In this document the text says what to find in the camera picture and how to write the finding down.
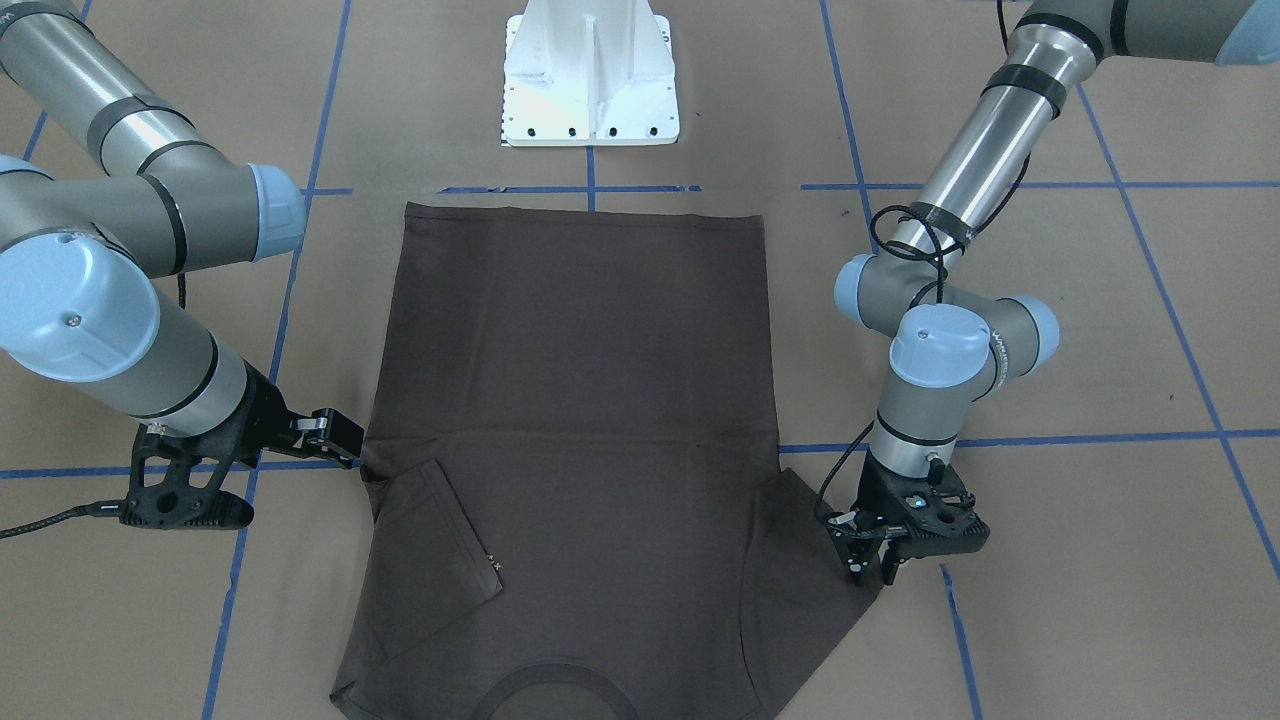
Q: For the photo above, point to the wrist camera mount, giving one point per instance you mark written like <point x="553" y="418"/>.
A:
<point x="175" y="482"/>
<point x="940" y="517"/>

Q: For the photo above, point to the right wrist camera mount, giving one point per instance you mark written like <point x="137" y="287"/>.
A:
<point x="175" y="482"/>

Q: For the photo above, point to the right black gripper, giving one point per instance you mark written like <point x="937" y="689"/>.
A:
<point x="258" y="410"/>

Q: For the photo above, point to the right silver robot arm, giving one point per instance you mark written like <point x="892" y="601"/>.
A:
<point x="80" y="258"/>

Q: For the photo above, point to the brown t-shirt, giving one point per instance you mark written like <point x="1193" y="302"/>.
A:
<point x="572" y="466"/>

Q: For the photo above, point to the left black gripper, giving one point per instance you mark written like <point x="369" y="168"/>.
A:
<point x="872" y="492"/>

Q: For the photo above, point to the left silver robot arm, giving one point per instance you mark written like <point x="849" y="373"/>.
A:
<point x="949" y="347"/>

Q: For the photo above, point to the white pedestal column base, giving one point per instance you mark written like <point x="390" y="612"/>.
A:
<point x="589" y="73"/>

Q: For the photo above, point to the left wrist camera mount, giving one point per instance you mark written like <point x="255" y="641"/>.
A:
<point x="940" y="517"/>

